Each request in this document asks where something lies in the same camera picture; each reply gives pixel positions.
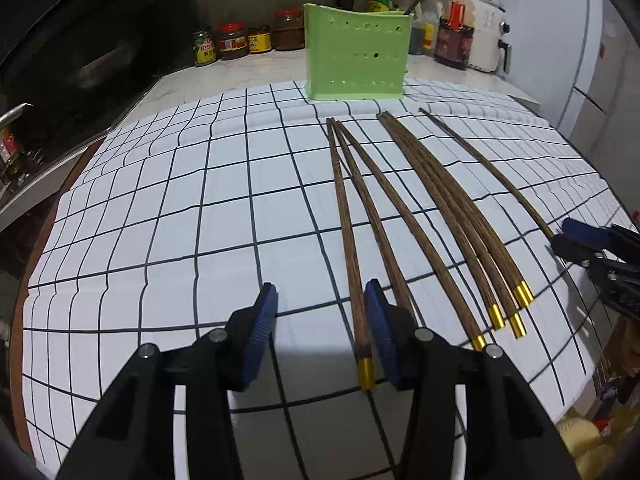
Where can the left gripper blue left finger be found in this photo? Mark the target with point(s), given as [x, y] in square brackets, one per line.
[130, 432]

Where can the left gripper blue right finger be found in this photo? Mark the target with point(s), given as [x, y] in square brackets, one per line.
[509, 434]

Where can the white black grid tablecloth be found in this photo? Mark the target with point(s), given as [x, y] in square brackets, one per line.
[182, 215]

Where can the white refrigerator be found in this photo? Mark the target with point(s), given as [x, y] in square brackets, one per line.
[568, 56]

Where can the white air fryer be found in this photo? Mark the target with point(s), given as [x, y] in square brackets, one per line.
[490, 53]

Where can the large dark soy sauce bottle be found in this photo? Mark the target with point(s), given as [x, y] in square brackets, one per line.
[455, 34]

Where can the green plastic utensil holder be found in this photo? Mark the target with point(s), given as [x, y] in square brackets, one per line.
[355, 55]

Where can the small green label jar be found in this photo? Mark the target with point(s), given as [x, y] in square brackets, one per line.
[204, 50]

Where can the large red lid jar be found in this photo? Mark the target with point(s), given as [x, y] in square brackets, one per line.
[288, 30]

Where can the red lid sauce jar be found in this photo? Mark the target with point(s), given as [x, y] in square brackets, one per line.
[232, 41]

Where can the yellow label sauce jar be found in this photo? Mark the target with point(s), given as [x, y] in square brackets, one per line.
[259, 40]

